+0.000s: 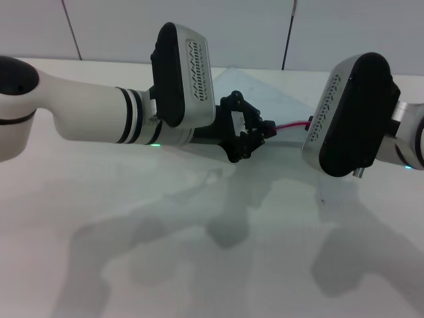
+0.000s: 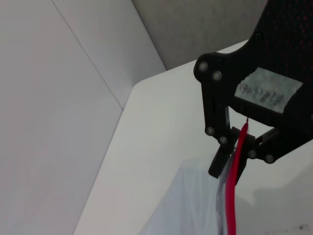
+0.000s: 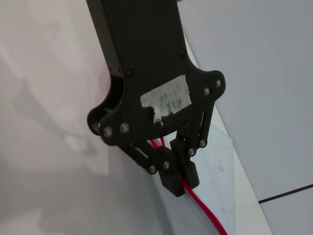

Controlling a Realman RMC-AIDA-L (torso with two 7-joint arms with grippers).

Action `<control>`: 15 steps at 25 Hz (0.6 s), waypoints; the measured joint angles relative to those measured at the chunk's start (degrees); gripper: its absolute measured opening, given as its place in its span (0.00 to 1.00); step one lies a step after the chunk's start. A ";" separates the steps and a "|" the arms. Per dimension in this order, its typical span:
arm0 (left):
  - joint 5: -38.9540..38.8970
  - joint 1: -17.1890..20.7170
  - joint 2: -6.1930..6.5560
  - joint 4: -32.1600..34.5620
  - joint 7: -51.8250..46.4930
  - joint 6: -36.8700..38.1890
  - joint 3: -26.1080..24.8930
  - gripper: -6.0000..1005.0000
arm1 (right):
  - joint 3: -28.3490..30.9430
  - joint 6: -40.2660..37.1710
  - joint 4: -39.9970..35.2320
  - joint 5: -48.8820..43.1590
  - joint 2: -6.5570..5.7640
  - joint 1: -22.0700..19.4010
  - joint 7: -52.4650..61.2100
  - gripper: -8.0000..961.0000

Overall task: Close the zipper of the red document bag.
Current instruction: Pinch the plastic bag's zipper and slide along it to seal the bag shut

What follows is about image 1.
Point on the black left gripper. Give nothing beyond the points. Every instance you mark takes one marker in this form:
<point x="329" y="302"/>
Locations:
<point x="228" y="129"/>

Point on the clear document bag red zip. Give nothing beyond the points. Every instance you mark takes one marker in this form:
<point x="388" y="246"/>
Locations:
<point x="281" y="102"/>

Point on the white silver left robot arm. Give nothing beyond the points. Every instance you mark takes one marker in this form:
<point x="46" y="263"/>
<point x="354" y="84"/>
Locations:
<point x="83" y="109"/>

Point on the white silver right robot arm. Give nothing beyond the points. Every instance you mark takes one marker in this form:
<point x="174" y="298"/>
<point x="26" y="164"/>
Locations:
<point x="410" y="132"/>

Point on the thin black pole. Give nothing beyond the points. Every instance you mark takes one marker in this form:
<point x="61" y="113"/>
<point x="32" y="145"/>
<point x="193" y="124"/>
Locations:
<point x="289" y="36"/>

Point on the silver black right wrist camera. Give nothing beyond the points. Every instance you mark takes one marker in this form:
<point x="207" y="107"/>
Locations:
<point x="357" y="109"/>

